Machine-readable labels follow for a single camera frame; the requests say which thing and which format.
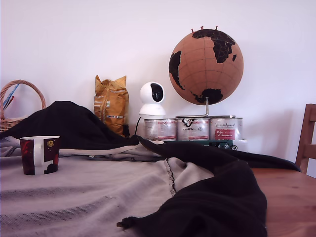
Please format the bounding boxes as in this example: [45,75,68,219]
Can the red patterned coffee cup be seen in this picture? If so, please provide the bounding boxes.
[19,135,61,176]

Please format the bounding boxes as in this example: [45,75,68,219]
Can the silver tin red small print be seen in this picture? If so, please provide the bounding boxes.
[144,118,177,141]

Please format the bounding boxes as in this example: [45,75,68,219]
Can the silver tin black logo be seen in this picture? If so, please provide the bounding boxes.
[176,118,210,141]

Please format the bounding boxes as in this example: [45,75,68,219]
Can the dark green box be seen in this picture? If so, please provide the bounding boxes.
[162,139,238,151]

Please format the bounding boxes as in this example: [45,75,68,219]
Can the yellow paper bag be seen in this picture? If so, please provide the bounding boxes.
[93,75,130,138]

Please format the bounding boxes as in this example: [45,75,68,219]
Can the metal globe stand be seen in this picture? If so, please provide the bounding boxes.
[175,96,237,119]

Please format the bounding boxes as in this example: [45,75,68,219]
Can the cork globe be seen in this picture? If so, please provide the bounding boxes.
[168,28,245,106]

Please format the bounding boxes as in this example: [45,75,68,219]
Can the silver tin red label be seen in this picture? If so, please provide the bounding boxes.
[209,117,244,141]

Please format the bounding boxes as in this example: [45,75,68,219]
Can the black cloth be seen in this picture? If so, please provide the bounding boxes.
[0,100,303,237]

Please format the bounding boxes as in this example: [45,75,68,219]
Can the grey cloth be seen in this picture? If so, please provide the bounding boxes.
[0,137,216,237]

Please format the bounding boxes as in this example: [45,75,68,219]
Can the blue and red pens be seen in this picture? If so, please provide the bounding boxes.
[2,83,21,111]

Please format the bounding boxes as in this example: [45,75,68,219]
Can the wooden chair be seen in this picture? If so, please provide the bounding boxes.
[295,103,316,176]

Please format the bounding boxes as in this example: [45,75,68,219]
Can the white dome security camera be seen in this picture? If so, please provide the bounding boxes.
[138,81,167,119]

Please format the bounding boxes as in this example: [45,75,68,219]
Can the wicker basket with handle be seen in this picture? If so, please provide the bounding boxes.
[0,79,47,134]

